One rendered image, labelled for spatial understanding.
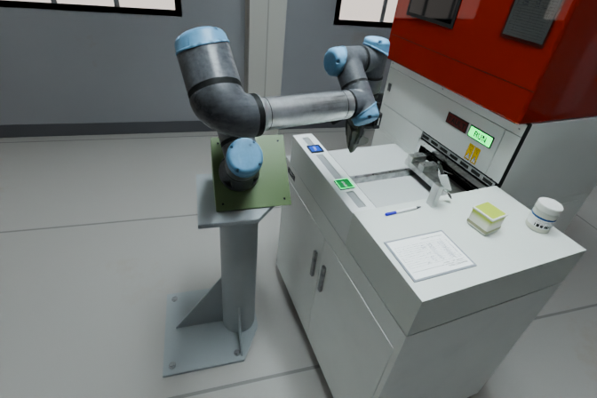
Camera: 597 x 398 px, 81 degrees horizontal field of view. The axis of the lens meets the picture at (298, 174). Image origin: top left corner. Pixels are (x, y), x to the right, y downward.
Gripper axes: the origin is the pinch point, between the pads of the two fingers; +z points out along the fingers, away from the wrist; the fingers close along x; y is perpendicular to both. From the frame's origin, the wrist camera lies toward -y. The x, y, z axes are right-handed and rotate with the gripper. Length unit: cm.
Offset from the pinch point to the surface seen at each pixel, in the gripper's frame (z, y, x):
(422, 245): 13.9, 8.3, -34.2
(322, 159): 15.1, 0.9, 18.6
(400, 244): 13.9, 2.1, -32.0
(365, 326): 45, -4, -36
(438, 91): -7, 59, 28
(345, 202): 14.7, -3.6, -9.1
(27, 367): 111, -125, 27
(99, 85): 63, -102, 250
